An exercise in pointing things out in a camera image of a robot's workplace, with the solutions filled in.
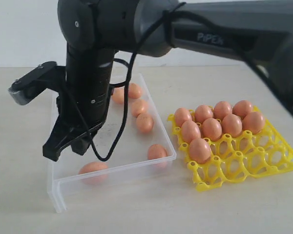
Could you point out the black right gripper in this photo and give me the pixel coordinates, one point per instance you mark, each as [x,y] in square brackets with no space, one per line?
[82,108]

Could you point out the brown egg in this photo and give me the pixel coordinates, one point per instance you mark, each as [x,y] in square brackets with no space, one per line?
[242,108]
[134,91]
[222,109]
[138,107]
[181,115]
[211,128]
[199,151]
[190,131]
[144,122]
[203,112]
[156,151]
[93,167]
[232,124]
[253,122]
[118,95]

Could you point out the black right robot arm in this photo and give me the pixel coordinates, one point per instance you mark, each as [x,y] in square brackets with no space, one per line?
[259,33]

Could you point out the yellow plastic egg tray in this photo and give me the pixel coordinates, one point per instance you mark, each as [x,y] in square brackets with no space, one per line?
[234,159]

